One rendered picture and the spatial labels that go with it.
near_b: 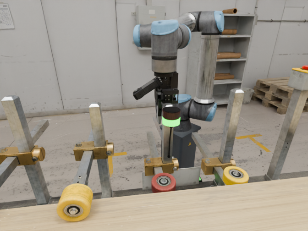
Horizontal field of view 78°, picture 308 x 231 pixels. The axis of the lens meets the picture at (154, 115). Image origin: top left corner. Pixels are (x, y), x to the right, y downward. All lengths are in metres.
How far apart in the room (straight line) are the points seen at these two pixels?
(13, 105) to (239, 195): 0.73
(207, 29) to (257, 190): 0.94
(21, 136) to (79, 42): 2.67
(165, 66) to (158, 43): 0.08
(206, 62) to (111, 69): 2.25
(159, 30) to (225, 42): 3.27
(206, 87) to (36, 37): 2.69
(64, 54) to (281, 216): 3.20
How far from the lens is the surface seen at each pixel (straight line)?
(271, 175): 1.07
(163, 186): 0.63
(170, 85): 0.72
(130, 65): 3.36
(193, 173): 0.90
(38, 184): 0.87
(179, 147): 1.55
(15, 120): 0.74
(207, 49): 1.32
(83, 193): 0.56
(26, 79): 3.59
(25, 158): 0.80
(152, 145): 0.90
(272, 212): 0.66
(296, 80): 0.88
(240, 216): 0.62
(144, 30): 0.83
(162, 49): 0.66
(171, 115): 0.61
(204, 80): 1.36
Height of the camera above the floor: 1.36
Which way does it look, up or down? 25 degrees down
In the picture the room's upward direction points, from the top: straight up
